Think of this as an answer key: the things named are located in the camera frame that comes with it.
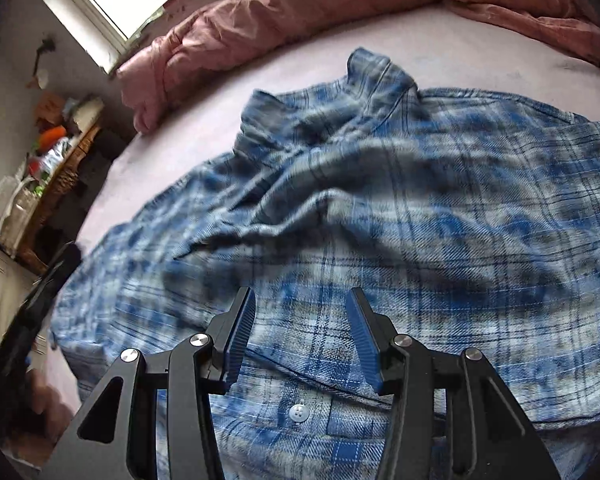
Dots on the wall lamp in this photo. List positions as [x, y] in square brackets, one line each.
[42, 72]

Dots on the carved wooden desk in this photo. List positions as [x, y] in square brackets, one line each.
[65, 175]

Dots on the clear plastic bag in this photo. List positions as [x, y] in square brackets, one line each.
[57, 152]

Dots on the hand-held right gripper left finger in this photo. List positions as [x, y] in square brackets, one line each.
[240, 340]

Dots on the orange plush toy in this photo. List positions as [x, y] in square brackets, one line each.
[52, 136]

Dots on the stack of papers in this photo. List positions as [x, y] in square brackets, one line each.
[12, 210]

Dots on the pink duvet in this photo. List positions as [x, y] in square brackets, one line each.
[280, 25]

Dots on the blue plaid shirt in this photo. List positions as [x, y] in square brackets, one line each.
[380, 200]

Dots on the brown paper bag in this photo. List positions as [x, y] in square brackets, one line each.
[50, 110]

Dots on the cream wardrobe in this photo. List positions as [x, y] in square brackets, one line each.
[0, 285]

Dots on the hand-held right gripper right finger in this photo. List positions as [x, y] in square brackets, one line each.
[362, 340]

